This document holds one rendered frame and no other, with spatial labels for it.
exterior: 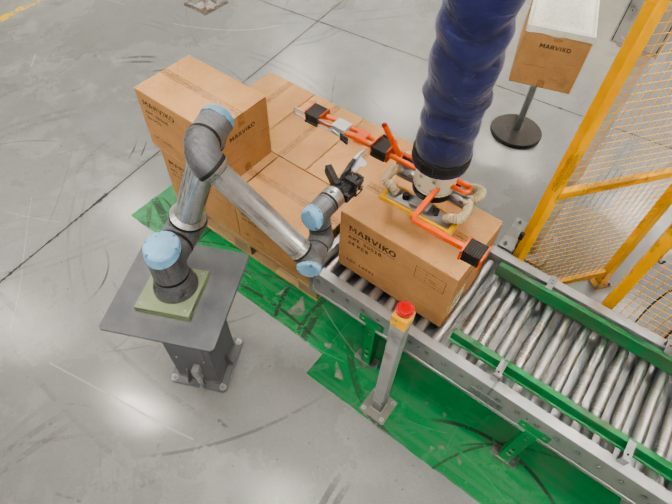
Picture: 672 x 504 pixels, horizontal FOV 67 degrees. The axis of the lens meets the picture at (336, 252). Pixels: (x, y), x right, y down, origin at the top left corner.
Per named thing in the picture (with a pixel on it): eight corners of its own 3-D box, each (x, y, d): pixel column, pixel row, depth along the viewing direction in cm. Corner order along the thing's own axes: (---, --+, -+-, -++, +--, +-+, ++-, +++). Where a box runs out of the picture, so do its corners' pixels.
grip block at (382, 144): (397, 151, 213) (399, 140, 208) (385, 164, 208) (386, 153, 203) (381, 142, 216) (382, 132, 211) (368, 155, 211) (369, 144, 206)
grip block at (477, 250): (488, 255, 181) (492, 246, 177) (477, 270, 177) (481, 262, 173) (467, 243, 184) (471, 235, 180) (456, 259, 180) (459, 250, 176)
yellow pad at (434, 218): (461, 221, 204) (464, 213, 200) (449, 237, 199) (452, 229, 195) (390, 184, 215) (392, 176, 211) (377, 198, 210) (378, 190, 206)
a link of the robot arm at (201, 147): (183, 142, 150) (327, 276, 183) (200, 117, 158) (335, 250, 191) (162, 157, 157) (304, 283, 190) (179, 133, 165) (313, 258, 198)
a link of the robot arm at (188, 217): (156, 244, 215) (182, 116, 158) (174, 215, 226) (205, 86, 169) (190, 259, 217) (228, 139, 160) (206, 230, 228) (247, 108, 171)
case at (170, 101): (271, 152, 303) (266, 96, 271) (224, 189, 284) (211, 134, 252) (202, 110, 324) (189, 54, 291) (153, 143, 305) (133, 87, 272)
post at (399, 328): (387, 404, 269) (416, 311, 189) (380, 414, 266) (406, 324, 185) (376, 396, 272) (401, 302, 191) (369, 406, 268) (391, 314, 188)
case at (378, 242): (480, 272, 255) (503, 221, 222) (439, 327, 235) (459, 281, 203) (382, 215, 275) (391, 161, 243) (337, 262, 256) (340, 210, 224)
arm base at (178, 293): (189, 306, 211) (184, 293, 204) (146, 300, 213) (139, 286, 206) (204, 271, 223) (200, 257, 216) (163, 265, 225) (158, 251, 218)
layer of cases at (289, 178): (407, 190, 342) (417, 145, 310) (316, 288, 294) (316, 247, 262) (274, 117, 383) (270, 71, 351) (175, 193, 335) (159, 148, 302)
